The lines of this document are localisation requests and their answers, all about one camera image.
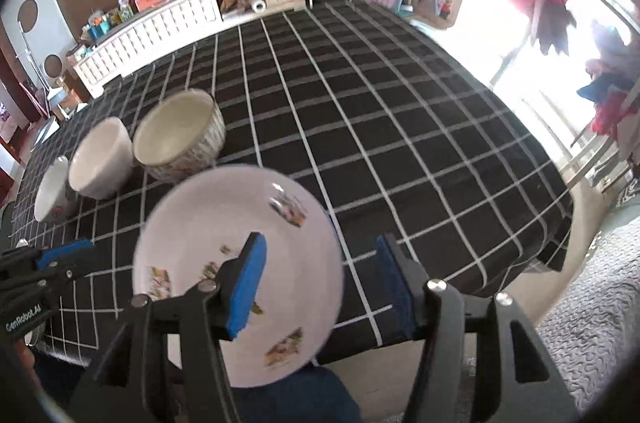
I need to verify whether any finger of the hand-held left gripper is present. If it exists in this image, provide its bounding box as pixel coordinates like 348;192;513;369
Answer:
0;239;97;285

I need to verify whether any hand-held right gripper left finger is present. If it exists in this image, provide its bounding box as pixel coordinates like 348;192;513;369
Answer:
70;232;267;423

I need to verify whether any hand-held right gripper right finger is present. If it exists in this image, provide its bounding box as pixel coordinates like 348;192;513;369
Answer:
377;234;586;423

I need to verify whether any white plate with bear print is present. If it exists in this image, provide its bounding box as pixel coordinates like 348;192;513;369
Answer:
134;166;345;388

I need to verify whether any small white printed bowl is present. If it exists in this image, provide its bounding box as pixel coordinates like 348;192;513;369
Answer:
34;156;77;224

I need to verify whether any plain white bowl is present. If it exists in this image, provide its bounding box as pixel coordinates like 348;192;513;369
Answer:
68;118;134;200

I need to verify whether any large patterned cream bowl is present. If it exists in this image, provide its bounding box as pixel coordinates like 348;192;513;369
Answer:
132;89;227;182

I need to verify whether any black white checked tablecloth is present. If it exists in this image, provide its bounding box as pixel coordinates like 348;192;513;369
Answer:
10;0;573;364

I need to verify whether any grey patterned carpet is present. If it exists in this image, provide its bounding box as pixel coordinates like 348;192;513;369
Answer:
535;213;640;410

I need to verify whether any long white low cabinet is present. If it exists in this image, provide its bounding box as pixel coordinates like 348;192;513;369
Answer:
67;0;307;100

